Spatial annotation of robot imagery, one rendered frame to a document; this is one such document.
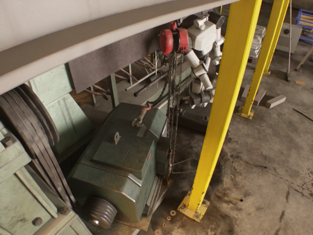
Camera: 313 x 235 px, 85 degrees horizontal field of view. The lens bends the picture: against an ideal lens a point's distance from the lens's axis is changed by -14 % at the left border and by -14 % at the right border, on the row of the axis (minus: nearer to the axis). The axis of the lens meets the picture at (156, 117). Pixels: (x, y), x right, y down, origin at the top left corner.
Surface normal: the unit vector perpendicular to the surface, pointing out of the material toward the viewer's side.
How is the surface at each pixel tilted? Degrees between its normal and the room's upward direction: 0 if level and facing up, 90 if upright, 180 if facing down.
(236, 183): 0
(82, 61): 90
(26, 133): 73
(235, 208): 0
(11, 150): 90
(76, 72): 90
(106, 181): 0
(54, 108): 90
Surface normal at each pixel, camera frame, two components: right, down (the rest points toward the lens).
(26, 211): 0.82, 0.36
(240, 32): -0.57, 0.53
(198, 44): -0.11, 0.86
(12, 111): 0.53, -0.35
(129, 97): 0.00, -0.77
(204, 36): 0.29, 0.15
